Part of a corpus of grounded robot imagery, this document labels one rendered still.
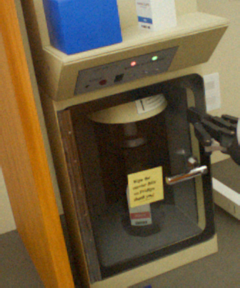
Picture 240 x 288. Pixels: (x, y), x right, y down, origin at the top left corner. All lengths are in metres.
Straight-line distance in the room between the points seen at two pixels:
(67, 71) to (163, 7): 0.21
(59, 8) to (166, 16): 0.21
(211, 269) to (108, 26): 0.63
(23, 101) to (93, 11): 0.19
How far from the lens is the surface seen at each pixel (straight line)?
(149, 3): 0.96
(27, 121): 0.92
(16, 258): 1.44
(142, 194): 1.14
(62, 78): 0.92
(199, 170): 1.13
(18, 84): 0.90
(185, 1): 1.09
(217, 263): 1.30
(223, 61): 1.69
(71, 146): 1.04
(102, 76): 0.97
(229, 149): 0.95
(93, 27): 0.90
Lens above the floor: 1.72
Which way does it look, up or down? 22 degrees down
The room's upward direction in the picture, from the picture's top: 9 degrees counter-clockwise
